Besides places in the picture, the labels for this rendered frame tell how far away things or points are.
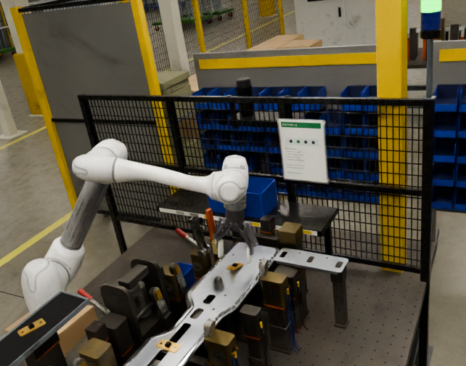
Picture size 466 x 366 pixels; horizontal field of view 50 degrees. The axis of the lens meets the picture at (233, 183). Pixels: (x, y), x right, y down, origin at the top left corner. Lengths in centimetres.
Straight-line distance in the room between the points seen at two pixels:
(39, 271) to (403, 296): 157
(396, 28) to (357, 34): 609
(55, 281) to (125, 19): 215
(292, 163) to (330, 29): 601
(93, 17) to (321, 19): 487
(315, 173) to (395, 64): 60
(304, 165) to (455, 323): 150
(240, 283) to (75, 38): 276
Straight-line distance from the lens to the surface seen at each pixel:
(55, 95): 459
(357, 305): 232
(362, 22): 812
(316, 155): 230
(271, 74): 370
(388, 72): 212
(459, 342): 324
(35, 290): 233
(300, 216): 233
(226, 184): 174
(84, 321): 244
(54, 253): 245
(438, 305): 347
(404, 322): 225
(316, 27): 833
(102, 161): 203
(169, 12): 605
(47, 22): 440
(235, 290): 196
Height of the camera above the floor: 217
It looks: 25 degrees down
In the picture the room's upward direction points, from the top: 9 degrees counter-clockwise
